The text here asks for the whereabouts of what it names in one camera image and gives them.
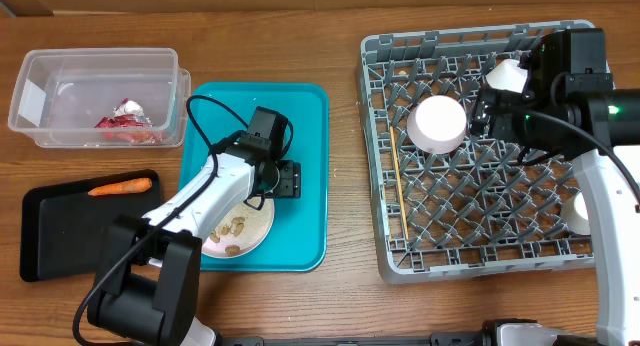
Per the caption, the red snack wrapper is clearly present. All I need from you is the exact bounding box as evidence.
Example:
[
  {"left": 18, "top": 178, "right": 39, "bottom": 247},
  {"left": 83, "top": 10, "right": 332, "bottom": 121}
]
[{"left": 96, "top": 114, "right": 163, "bottom": 144}]

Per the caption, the teal plastic tray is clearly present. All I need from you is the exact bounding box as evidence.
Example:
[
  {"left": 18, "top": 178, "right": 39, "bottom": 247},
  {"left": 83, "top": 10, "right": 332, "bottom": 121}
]
[{"left": 194, "top": 82, "right": 329, "bottom": 272}]

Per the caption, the peanut shells pile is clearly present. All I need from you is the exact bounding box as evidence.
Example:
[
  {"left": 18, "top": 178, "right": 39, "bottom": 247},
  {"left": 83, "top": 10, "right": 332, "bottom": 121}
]
[{"left": 208, "top": 216, "right": 246, "bottom": 258}]

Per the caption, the pink plate with peanuts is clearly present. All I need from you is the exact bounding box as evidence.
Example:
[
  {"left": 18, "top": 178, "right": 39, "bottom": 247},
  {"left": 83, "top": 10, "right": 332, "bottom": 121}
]
[{"left": 202, "top": 197, "right": 275, "bottom": 259}]

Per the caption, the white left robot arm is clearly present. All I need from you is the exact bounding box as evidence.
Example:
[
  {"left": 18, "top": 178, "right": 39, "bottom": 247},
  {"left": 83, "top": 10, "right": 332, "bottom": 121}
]
[{"left": 72, "top": 126, "right": 300, "bottom": 345}]

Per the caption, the grey plastic dishwasher rack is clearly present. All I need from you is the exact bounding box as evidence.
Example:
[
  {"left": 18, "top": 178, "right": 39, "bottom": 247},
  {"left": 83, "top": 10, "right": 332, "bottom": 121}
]
[{"left": 357, "top": 20, "right": 594, "bottom": 284}]

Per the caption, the white cup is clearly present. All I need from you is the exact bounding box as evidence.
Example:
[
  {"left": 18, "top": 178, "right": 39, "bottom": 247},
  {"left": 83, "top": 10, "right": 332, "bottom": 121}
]
[{"left": 560, "top": 192, "right": 591, "bottom": 235}]

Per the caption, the orange carrot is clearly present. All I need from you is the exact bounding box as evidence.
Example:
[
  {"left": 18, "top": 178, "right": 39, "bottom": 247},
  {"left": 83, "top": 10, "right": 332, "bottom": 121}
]
[{"left": 88, "top": 178, "right": 152, "bottom": 197}]

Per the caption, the wooden chopstick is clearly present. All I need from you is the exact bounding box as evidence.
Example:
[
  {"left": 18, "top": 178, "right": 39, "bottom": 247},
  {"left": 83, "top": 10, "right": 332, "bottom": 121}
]
[{"left": 389, "top": 126, "right": 409, "bottom": 242}]

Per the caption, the pink bowl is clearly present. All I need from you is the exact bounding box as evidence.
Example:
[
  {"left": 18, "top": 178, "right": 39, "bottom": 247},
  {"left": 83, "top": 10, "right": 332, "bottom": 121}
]
[{"left": 406, "top": 95, "right": 467, "bottom": 154}]

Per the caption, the black tray bin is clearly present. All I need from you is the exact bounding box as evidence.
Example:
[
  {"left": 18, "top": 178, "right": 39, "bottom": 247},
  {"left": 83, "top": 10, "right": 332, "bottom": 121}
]
[{"left": 19, "top": 169, "right": 163, "bottom": 282}]

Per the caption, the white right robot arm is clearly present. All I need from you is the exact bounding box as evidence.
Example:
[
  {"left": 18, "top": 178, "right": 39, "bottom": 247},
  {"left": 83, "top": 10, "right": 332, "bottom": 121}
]
[{"left": 470, "top": 86, "right": 639, "bottom": 345}]

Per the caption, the white bowl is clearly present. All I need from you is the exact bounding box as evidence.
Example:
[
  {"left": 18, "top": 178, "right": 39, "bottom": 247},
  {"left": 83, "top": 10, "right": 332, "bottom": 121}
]
[{"left": 486, "top": 59, "right": 528, "bottom": 94}]

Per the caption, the clear plastic bin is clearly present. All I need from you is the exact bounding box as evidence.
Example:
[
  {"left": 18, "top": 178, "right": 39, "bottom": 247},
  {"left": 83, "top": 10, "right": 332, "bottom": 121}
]
[{"left": 7, "top": 48, "right": 191, "bottom": 148}]

